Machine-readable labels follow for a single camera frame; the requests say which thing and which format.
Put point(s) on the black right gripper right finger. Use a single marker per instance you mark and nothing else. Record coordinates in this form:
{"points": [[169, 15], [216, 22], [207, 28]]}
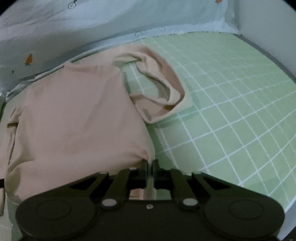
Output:
{"points": [[187, 190]]}

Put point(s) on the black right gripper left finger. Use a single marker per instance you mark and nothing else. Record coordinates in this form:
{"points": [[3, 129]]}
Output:
{"points": [[111, 191]]}

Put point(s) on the pink long-sleeve shirt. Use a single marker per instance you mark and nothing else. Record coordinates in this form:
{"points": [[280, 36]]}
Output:
{"points": [[81, 120]]}

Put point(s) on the green grid bed sheet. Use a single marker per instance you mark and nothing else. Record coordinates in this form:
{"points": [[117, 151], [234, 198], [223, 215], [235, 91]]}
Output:
{"points": [[240, 126]]}

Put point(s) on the light blue carrot-print quilt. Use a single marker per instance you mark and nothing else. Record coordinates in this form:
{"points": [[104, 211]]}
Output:
{"points": [[37, 36]]}

